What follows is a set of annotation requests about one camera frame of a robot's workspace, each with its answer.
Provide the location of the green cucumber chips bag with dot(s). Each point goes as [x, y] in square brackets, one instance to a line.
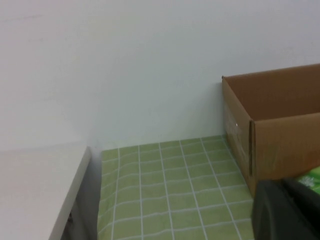
[312, 180]

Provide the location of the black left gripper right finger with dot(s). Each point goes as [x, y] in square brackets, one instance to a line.
[310, 212]

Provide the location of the white side table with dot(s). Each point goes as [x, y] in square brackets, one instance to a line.
[30, 187]

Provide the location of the cardboard box with printed address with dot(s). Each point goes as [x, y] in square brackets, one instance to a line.
[275, 150]

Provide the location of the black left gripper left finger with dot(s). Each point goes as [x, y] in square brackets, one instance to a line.
[272, 215]

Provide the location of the green checked tablecloth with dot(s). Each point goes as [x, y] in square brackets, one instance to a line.
[162, 187]

